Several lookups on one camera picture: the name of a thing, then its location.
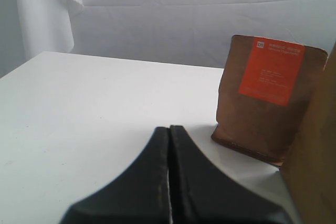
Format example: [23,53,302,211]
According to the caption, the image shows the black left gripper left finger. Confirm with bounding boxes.
[62,127,171,223]

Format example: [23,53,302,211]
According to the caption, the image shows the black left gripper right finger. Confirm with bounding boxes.
[168,125,288,223]

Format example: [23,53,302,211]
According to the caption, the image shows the brown paper bag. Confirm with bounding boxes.
[280,50,335,223]

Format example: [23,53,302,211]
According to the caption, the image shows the brown pouch orange label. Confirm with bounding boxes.
[212,35,328,166]

